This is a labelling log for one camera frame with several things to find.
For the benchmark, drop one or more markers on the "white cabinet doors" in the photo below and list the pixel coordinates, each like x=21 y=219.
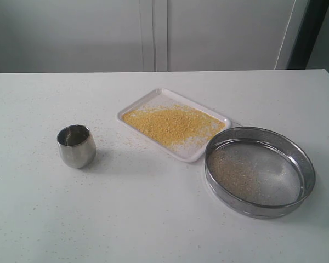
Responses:
x=138 y=36

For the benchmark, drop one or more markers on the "yellow grain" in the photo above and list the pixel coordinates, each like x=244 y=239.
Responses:
x=174 y=126

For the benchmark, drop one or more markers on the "stainless steel cup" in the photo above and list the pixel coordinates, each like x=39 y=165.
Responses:
x=76 y=145

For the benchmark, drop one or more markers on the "pale coarse grains in sieve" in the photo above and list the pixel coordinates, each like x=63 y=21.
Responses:
x=235 y=171

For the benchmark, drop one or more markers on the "round stainless steel sieve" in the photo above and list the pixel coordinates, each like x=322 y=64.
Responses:
x=286 y=173

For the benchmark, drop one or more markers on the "white plastic tray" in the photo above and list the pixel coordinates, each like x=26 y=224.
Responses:
x=164 y=97

